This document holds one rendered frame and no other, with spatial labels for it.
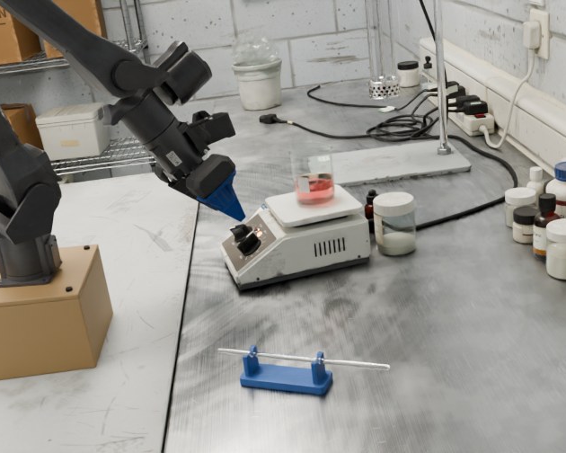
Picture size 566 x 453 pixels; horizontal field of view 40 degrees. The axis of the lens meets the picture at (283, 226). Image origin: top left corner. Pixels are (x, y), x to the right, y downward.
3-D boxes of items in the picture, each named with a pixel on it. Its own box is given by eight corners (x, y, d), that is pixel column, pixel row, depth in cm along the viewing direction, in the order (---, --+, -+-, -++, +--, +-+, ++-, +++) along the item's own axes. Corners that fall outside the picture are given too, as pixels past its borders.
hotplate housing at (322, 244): (238, 294, 107) (230, 241, 104) (221, 260, 119) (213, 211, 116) (387, 260, 112) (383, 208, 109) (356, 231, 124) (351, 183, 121)
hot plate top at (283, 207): (284, 229, 107) (283, 223, 106) (263, 203, 117) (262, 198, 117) (365, 211, 109) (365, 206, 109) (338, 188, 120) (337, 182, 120)
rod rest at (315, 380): (239, 386, 86) (234, 358, 84) (251, 369, 89) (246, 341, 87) (323, 395, 82) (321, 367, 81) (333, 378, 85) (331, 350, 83)
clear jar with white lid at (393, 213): (415, 239, 118) (412, 190, 115) (418, 255, 112) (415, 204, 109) (375, 243, 118) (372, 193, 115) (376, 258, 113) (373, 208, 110)
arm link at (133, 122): (103, 112, 94) (155, 64, 97) (90, 114, 99) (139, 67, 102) (140, 154, 97) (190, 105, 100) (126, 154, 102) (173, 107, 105)
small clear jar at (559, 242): (578, 260, 105) (579, 215, 102) (601, 277, 99) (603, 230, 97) (537, 268, 104) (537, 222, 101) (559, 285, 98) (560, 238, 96)
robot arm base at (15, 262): (-5, 288, 93) (-17, 243, 90) (13, 264, 99) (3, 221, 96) (52, 284, 92) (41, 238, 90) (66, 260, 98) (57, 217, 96)
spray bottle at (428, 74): (438, 96, 204) (437, 56, 200) (425, 98, 204) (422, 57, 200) (433, 93, 208) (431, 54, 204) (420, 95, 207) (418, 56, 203)
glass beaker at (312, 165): (342, 206, 111) (337, 149, 108) (299, 214, 110) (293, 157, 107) (331, 191, 117) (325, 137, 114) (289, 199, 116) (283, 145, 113)
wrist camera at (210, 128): (180, 128, 99) (216, 93, 100) (165, 127, 106) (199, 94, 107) (210, 163, 101) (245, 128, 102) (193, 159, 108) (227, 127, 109)
